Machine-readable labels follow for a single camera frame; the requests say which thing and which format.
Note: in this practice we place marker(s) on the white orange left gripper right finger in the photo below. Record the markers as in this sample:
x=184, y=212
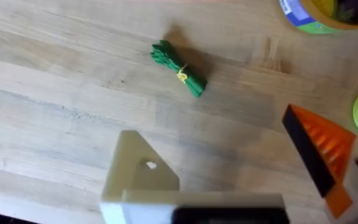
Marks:
x=328, y=149

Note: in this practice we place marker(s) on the bare white left gripper left finger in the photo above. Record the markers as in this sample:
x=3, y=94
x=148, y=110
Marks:
x=132, y=168

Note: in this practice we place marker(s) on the green toy vegetable bundle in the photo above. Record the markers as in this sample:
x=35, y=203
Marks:
x=179, y=69

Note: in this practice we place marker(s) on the toy tub with colourful label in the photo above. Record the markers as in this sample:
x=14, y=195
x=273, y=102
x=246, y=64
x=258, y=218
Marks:
x=325, y=14

